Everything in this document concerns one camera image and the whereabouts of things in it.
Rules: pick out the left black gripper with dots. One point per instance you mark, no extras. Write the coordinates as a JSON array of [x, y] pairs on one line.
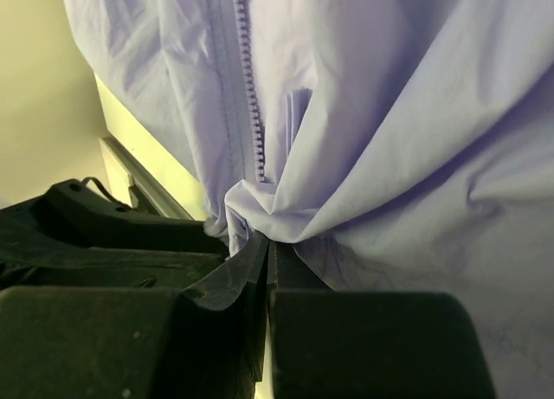
[[70, 236]]

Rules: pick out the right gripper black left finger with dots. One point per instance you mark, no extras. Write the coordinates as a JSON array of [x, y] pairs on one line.
[[201, 341]]

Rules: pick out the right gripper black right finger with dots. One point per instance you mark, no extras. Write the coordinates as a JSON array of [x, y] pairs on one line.
[[367, 344]]

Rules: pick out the lavender zip-up jacket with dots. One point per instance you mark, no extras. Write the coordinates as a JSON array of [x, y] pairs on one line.
[[397, 144]]

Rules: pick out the aluminium table frame rail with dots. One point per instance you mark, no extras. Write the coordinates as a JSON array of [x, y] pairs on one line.
[[133, 184]]

